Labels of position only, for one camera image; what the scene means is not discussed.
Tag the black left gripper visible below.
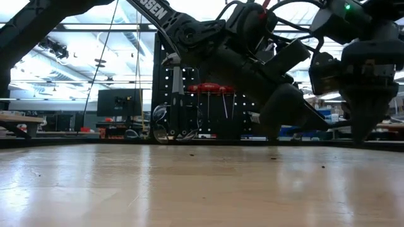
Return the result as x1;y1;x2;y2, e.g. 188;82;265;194
205;39;331;139

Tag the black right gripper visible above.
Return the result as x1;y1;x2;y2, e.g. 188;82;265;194
339;39;404;144

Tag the red T-handle hex key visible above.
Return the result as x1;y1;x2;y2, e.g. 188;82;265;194
223;84;237;120
187;84;203;120
219;88;229;120
198;83;222;120

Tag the clear safety glasses black frame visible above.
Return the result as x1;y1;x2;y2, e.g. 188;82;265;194
175;105;203;142
152;103;170;145

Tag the wooden workbench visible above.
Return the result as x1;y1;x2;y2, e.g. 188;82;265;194
0;113;44;139
377;122;404;141

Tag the black pegboard tool stand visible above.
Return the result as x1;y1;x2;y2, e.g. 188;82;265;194
151;31;278;141

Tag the black computer monitor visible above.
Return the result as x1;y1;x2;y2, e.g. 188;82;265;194
97;88;143;118

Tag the black equipment box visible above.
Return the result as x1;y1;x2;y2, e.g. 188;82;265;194
47;113;74;132

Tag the black ceiling mounted device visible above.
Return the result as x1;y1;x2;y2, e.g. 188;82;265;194
37;35;69;60

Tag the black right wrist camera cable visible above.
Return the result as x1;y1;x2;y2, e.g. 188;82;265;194
270;0;326;64

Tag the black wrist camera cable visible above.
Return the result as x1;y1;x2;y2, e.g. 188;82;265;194
217;0;244;20
270;0;326;64

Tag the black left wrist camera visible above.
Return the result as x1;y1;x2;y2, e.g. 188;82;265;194
225;1;278;54

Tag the red cable tie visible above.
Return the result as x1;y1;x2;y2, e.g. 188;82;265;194
260;0;272;18

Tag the long wire tool holder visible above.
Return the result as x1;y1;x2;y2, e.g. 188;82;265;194
184;84;236;95

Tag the black left wrist camera cable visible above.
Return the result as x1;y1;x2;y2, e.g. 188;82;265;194
217;0;244;20

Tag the yellow hanging cable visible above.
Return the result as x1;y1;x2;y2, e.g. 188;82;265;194
135;12;145;133

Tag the hanging black cable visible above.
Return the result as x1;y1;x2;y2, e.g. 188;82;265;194
82;0;120;127

